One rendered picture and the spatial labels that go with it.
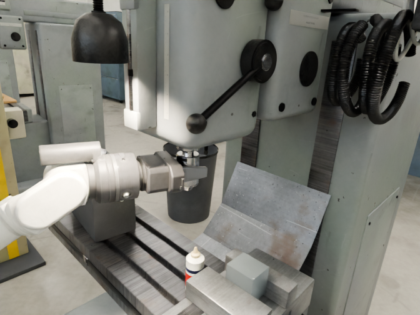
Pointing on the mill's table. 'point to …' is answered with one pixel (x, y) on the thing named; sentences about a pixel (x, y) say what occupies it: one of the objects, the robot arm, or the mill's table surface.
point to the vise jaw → (222, 295)
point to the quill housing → (204, 68)
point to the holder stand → (106, 217)
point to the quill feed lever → (261, 53)
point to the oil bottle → (194, 264)
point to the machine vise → (282, 303)
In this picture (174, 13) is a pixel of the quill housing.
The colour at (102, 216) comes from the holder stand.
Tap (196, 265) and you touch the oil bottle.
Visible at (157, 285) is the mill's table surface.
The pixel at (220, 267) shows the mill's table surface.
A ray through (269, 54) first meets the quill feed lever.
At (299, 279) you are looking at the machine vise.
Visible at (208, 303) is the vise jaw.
